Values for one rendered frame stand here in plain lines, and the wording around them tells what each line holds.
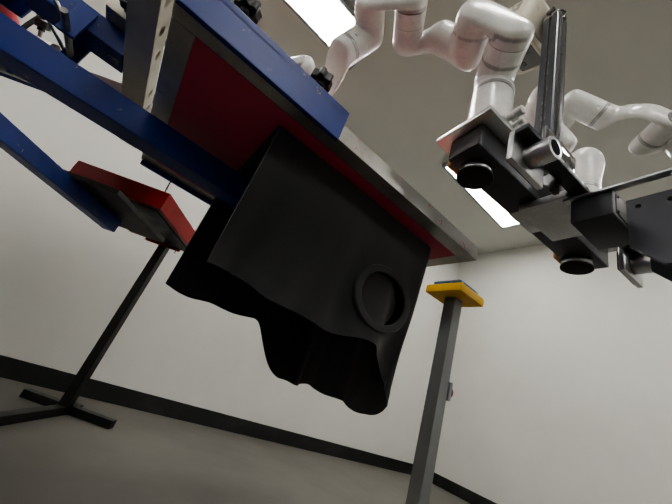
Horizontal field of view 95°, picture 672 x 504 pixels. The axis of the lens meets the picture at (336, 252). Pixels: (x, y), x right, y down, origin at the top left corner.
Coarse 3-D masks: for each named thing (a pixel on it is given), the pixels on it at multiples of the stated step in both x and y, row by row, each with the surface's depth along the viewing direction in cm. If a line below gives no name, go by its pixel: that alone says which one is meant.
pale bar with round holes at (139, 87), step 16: (128, 0) 50; (144, 0) 50; (160, 0) 49; (128, 16) 53; (144, 16) 52; (160, 16) 52; (128, 32) 56; (144, 32) 55; (160, 32) 57; (128, 48) 59; (144, 48) 58; (160, 48) 61; (128, 64) 63; (144, 64) 62; (128, 80) 67; (144, 80) 66; (128, 96) 72; (144, 96) 71
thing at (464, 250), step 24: (192, 24) 46; (168, 48) 51; (216, 48) 48; (168, 72) 56; (240, 72) 51; (168, 96) 62; (168, 120) 69; (336, 144) 59; (360, 144) 60; (360, 168) 62; (384, 168) 63; (384, 192) 67; (408, 192) 67; (432, 216) 71; (456, 240) 75; (432, 264) 89
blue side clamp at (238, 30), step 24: (192, 0) 43; (216, 0) 45; (216, 24) 45; (240, 24) 47; (240, 48) 47; (264, 48) 49; (264, 72) 48; (288, 72) 51; (288, 96) 51; (312, 96) 54; (312, 120) 54; (336, 120) 56
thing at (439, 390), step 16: (432, 288) 100; (448, 288) 95; (464, 288) 93; (448, 304) 98; (464, 304) 100; (480, 304) 97; (448, 320) 95; (448, 336) 92; (448, 352) 91; (432, 368) 91; (448, 368) 90; (432, 384) 88; (448, 384) 89; (432, 400) 86; (448, 400) 87; (432, 416) 84; (432, 432) 82; (416, 448) 83; (432, 448) 81; (416, 464) 81; (432, 464) 80; (416, 480) 79; (432, 480) 79; (416, 496) 77
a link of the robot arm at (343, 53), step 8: (336, 40) 86; (344, 40) 85; (352, 40) 85; (336, 48) 86; (344, 48) 85; (352, 48) 86; (328, 56) 90; (336, 56) 88; (344, 56) 86; (352, 56) 87; (328, 64) 91; (336, 64) 89; (344, 64) 87; (352, 64) 89; (336, 72) 90; (344, 72) 89; (336, 80) 91; (336, 88) 91
